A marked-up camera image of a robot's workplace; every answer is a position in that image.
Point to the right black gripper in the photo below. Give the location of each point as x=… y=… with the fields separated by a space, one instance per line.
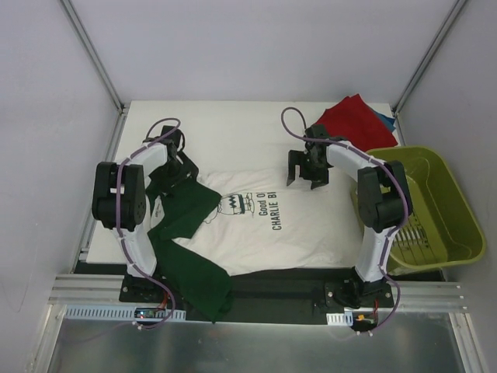
x=307 y=171

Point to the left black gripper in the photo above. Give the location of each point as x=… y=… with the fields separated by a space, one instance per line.
x=180 y=176

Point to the white and green t-shirt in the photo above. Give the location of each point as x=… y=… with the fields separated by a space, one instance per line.
x=223 y=224

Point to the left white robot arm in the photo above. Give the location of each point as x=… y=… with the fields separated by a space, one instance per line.
x=119 y=199

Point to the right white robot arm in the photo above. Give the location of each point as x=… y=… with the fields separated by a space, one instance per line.
x=383 y=198

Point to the folded red t-shirt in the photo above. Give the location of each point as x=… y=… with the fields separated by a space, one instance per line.
x=354 y=120

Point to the folded blue t-shirt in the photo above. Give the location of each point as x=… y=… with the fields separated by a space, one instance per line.
x=387 y=121

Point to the olive green plastic bin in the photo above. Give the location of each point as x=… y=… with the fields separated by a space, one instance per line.
x=442 y=230

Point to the left aluminium frame post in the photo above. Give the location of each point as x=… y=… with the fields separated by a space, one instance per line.
x=89 y=48

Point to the aluminium frame post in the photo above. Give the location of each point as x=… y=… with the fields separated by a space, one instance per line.
x=89 y=48
x=448 y=23

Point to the right white cable duct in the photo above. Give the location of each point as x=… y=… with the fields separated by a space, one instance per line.
x=340 y=319

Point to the white cable duct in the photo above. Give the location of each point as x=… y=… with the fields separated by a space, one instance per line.
x=122 y=313
x=340 y=319

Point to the aluminium front rail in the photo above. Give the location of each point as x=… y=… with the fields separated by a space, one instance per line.
x=415 y=296

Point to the left white cable duct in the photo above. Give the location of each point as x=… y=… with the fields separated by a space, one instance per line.
x=122 y=313

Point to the right aluminium frame post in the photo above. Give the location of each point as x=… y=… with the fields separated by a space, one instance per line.
x=448 y=23

